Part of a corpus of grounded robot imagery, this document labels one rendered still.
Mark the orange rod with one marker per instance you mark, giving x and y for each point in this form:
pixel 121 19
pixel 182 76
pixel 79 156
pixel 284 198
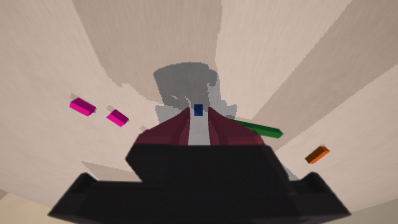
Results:
pixel 317 154

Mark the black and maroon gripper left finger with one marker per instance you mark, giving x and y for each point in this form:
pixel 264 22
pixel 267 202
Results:
pixel 168 132

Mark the small blue cube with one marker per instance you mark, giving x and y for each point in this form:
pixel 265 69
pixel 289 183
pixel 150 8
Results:
pixel 198 109

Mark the green rod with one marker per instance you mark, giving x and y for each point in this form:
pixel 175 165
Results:
pixel 262 130

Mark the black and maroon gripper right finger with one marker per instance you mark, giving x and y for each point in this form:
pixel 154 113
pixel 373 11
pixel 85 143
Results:
pixel 229 131

